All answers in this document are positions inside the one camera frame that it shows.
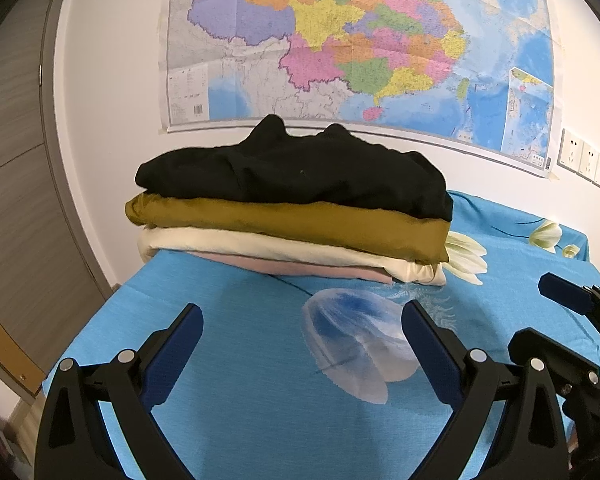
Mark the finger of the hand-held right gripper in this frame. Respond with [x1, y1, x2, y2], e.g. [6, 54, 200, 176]
[509, 327, 600, 397]
[538, 272, 600, 351]

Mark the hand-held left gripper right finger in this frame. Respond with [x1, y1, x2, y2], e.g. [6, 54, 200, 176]
[401, 300, 571, 480]

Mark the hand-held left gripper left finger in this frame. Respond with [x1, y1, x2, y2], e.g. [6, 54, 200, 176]
[34, 303, 204, 480]

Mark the black garment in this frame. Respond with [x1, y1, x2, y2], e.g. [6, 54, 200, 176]
[135, 114, 454, 222]

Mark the blue floral bed sheet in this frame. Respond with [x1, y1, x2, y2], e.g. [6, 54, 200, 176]
[41, 190, 600, 480]

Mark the cream folded garment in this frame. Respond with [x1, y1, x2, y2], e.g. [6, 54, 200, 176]
[136, 227, 447, 287]

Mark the pink folded garment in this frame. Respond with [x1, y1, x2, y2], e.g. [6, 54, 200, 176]
[190, 251, 393, 283]

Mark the olive folded garment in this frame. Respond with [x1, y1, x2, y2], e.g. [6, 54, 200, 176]
[125, 192, 451, 263]

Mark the wooden wardrobe door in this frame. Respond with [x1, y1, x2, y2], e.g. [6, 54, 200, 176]
[0, 0, 116, 401]

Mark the white wall socket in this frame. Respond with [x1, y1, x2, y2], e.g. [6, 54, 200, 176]
[579, 141, 600, 181]
[557, 128, 585, 173]

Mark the colourful wall map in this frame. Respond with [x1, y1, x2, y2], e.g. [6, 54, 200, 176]
[157, 0, 566, 181]

